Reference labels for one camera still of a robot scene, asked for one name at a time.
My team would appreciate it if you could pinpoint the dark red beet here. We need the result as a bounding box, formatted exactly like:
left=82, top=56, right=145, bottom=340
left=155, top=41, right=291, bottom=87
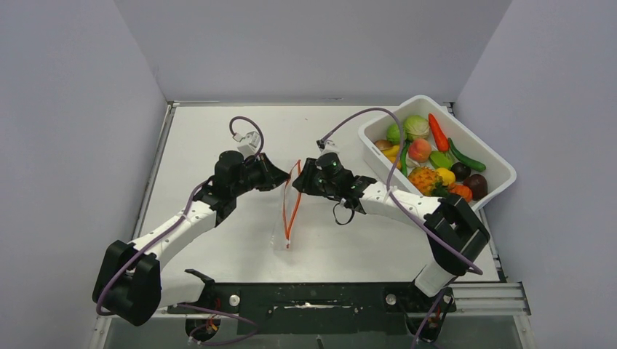
left=463, top=174, right=488, bottom=201

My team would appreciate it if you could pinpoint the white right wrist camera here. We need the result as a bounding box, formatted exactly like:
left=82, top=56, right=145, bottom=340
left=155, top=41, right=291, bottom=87
left=317, top=140, right=340, bottom=156

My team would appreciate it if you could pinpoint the pale green cabbage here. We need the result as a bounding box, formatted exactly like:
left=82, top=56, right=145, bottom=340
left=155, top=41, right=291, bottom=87
left=403, top=115, right=430, bottom=141

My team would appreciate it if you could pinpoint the orange fruit piece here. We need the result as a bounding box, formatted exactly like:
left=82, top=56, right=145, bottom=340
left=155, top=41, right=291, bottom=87
left=387, top=156, right=402, bottom=170

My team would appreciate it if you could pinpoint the toy peach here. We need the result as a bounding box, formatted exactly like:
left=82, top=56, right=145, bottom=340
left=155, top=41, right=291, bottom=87
left=407, top=138, right=432, bottom=163

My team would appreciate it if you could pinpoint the white plastic bin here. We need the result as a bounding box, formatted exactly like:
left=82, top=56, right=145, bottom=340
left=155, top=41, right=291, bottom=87
left=358, top=95, right=517, bottom=213

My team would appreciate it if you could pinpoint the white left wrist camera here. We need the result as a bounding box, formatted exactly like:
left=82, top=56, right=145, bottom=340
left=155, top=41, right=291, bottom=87
left=233, top=131, right=263, bottom=158

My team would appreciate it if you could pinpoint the red chili pepper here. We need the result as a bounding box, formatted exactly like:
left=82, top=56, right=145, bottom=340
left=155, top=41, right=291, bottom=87
left=428, top=113, right=450, bottom=152

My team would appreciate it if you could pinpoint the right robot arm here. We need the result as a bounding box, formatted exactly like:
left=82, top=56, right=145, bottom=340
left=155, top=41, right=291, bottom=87
left=292, top=153, right=490, bottom=310

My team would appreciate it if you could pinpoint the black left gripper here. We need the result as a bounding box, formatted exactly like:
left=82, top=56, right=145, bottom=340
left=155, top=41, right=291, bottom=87
left=232, top=153, right=290, bottom=197

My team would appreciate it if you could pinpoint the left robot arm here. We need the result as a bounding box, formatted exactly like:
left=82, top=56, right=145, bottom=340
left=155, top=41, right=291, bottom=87
left=92, top=151, right=290, bottom=326

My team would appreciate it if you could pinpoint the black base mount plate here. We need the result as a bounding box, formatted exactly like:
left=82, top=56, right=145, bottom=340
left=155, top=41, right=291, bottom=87
left=169, top=281, right=457, bottom=342

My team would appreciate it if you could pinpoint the small green cabbage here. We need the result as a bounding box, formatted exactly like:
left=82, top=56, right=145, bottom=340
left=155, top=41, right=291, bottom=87
left=386, top=123, right=407, bottom=145

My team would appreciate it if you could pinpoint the brown onion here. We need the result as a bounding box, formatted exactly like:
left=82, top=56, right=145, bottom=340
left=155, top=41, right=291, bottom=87
left=374, top=139, right=393, bottom=151

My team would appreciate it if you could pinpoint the toy pineapple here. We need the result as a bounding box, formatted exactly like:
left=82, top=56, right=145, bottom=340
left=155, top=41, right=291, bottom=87
left=407, top=167, right=450, bottom=197

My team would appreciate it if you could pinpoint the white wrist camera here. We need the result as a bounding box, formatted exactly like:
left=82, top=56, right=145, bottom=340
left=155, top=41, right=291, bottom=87
left=233, top=131, right=263, bottom=158
left=317, top=140, right=340, bottom=156

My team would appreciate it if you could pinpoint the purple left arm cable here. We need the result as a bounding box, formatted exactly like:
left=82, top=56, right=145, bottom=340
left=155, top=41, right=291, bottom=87
left=95, top=115, right=265, bottom=318

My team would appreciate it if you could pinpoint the light green pepper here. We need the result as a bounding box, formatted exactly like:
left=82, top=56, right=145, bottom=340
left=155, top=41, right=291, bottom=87
left=429, top=151, right=454, bottom=169

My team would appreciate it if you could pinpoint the dark avocado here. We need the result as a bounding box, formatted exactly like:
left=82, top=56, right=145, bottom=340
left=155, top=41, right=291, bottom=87
left=450, top=162, right=471, bottom=182

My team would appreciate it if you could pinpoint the green bean pod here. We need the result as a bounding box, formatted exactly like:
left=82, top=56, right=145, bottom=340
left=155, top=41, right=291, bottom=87
left=400, top=141, right=410, bottom=177

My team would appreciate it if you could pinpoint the orange pumpkin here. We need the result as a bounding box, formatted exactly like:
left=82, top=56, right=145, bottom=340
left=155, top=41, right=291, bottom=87
left=448, top=183, right=473, bottom=203

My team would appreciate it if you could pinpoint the clear zip bag orange zipper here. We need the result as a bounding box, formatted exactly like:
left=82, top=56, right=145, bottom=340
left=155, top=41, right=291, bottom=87
left=271, top=159, right=302, bottom=251

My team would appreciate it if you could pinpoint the yellow banana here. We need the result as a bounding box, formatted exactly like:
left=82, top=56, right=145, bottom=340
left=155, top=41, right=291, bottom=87
left=381, top=145, right=400, bottom=158

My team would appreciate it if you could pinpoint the dark green cucumber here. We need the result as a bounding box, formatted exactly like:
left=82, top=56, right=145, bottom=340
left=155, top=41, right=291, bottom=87
left=447, top=138, right=487, bottom=172

